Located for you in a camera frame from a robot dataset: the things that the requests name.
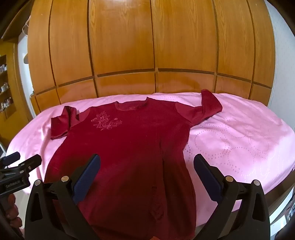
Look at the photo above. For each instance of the wooden bed frame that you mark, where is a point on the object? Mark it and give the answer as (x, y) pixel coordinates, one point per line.
(280, 196)

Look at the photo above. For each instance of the wooden panelled headboard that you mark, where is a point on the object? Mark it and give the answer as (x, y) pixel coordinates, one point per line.
(147, 46)

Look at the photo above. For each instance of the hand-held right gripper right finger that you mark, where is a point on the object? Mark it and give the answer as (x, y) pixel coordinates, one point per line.
(207, 177)

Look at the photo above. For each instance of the wooden shelf cabinet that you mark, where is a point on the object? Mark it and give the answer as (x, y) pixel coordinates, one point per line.
(13, 115)

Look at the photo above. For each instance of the row of small bottles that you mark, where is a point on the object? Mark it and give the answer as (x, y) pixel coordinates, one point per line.
(4, 87)

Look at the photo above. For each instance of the dark red long-sleeved shirt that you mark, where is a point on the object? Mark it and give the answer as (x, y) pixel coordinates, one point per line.
(129, 150)

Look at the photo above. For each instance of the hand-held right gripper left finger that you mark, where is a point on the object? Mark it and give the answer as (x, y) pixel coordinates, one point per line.
(86, 178)

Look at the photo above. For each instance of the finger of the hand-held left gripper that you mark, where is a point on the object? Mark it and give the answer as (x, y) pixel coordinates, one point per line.
(11, 158)
(30, 162)

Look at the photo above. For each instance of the person's left hand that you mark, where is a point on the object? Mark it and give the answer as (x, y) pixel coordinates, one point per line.
(12, 213)

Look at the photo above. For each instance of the pink bed sheet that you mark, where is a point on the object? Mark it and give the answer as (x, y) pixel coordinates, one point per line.
(242, 143)

